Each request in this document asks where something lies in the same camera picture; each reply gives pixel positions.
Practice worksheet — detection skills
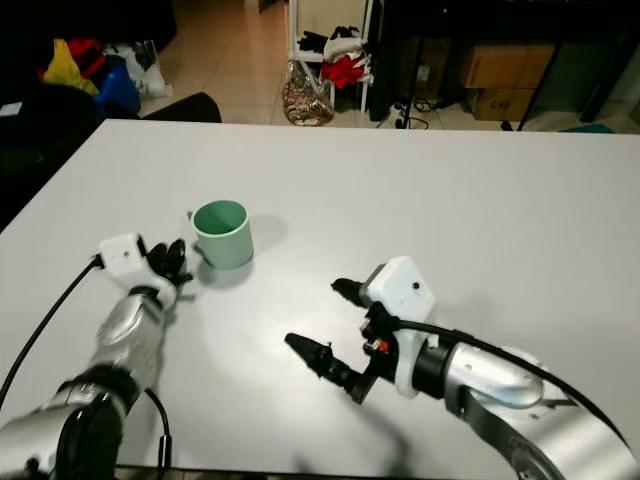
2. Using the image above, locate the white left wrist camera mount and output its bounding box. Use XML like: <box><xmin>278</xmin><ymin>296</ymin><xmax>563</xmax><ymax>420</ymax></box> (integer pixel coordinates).
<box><xmin>98</xmin><ymin>233</ymin><xmax>171</xmax><ymax>301</ymax></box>

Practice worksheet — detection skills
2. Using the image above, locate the red cloth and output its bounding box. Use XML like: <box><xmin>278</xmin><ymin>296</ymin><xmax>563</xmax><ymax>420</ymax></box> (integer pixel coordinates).
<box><xmin>68</xmin><ymin>38</ymin><xmax>106</xmax><ymax>76</ymax></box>

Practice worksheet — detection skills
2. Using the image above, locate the white rack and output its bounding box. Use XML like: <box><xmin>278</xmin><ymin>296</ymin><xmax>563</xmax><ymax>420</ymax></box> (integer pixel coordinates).
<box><xmin>288</xmin><ymin>0</ymin><xmax>376</xmax><ymax>113</ymax></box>

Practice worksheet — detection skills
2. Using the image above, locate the black garment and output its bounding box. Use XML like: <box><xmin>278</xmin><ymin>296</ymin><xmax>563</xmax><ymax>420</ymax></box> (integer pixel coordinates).
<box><xmin>298</xmin><ymin>32</ymin><xmax>329</xmax><ymax>53</ymax></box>

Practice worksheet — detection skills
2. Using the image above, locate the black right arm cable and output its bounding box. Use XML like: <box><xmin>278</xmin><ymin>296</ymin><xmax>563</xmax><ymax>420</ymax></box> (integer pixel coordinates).
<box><xmin>390</xmin><ymin>318</ymin><xmax>611</xmax><ymax>441</ymax></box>

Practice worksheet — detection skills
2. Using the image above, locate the blue bag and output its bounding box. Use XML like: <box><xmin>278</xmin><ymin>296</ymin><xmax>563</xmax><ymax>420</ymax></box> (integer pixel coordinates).
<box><xmin>98</xmin><ymin>55</ymin><xmax>141</xmax><ymax>116</ymax></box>

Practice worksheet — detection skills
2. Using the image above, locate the black chair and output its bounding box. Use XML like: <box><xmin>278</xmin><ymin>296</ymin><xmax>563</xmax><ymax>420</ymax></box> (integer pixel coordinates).
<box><xmin>142</xmin><ymin>92</ymin><xmax>223</xmax><ymax>123</ymax></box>

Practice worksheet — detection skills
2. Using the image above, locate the yellow cloth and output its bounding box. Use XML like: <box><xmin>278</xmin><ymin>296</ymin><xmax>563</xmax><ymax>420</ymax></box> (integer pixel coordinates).
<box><xmin>43</xmin><ymin>40</ymin><xmax>99</xmax><ymax>96</ymax></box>

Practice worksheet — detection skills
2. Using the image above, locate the patterned bag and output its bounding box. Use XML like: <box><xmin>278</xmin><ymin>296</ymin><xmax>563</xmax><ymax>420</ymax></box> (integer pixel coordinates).
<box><xmin>282</xmin><ymin>58</ymin><xmax>336</xmax><ymax>127</ymax></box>

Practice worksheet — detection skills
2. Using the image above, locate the white garment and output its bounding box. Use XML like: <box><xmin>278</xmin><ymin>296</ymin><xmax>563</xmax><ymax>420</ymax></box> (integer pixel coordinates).
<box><xmin>325</xmin><ymin>25</ymin><xmax>369</xmax><ymax>59</ymax></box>

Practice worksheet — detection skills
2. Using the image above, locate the white plastic bag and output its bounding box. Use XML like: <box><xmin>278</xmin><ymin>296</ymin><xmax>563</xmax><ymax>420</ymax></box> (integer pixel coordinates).
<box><xmin>115</xmin><ymin>40</ymin><xmax>173</xmax><ymax>99</ymax></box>

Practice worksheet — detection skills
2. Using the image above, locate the large cardboard box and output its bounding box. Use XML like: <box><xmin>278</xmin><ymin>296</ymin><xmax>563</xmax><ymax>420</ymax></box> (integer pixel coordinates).
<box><xmin>460</xmin><ymin>42</ymin><xmax>556</xmax><ymax>89</ymax></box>

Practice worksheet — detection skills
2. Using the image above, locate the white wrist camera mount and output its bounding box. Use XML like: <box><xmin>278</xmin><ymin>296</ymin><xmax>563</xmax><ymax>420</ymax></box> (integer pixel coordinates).
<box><xmin>365</xmin><ymin>256</ymin><xmax>438</xmax><ymax>399</ymax></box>
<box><xmin>98</xmin><ymin>233</ymin><xmax>171</xmax><ymax>301</ymax></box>

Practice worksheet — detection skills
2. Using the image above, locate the small cardboard box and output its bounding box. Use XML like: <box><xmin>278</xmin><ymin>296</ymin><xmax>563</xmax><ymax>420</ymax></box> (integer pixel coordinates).
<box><xmin>468</xmin><ymin>88</ymin><xmax>536</xmax><ymax>121</ymax></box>

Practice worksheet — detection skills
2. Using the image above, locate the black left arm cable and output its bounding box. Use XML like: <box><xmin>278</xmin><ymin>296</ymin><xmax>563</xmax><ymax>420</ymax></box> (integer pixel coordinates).
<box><xmin>0</xmin><ymin>255</ymin><xmax>106</xmax><ymax>406</ymax></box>

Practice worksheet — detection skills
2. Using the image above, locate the red garment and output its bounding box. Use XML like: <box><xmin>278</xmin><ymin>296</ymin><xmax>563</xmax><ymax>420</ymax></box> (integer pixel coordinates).
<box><xmin>322</xmin><ymin>55</ymin><xmax>369</xmax><ymax>89</ymax></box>

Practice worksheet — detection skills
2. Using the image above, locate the dark brown box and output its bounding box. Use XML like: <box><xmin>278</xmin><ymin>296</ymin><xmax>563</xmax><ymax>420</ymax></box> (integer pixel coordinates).
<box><xmin>400</xmin><ymin>40</ymin><xmax>456</xmax><ymax>101</ymax></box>

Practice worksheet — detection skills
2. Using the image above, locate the teal floor mat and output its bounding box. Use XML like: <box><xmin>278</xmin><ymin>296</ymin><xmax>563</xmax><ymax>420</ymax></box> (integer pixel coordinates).
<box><xmin>560</xmin><ymin>122</ymin><xmax>619</xmax><ymax>133</ymax></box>

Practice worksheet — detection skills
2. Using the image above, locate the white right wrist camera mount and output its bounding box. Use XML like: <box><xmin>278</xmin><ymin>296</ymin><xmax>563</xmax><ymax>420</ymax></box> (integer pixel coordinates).
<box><xmin>365</xmin><ymin>256</ymin><xmax>438</xmax><ymax>399</ymax></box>

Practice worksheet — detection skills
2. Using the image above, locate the black floor cable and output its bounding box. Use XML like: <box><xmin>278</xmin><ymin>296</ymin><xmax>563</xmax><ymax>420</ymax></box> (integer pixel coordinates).
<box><xmin>395</xmin><ymin>100</ymin><xmax>431</xmax><ymax>131</ymax></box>

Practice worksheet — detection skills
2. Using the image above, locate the green mug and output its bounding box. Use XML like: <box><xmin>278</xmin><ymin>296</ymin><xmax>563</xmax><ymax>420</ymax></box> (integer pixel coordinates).
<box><xmin>186</xmin><ymin>199</ymin><xmax>254</xmax><ymax>270</ymax></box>

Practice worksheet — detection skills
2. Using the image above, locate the black desk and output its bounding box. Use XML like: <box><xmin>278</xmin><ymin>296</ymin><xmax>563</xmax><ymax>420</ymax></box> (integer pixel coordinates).
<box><xmin>370</xmin><ymin>0</ymin><xmax>640</xmax><ymax>131</ymax></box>

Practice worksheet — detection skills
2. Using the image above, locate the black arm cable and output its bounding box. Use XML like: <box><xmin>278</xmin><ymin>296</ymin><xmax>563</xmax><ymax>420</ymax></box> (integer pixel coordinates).
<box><xmin>0</xmin><ymin>255</ymin><xmax>106</xmax><ymax>406</ymax></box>
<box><xmin>390</xmin><ymin>318</ymin><xmax>611</xmax><ymax>441</ymax></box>

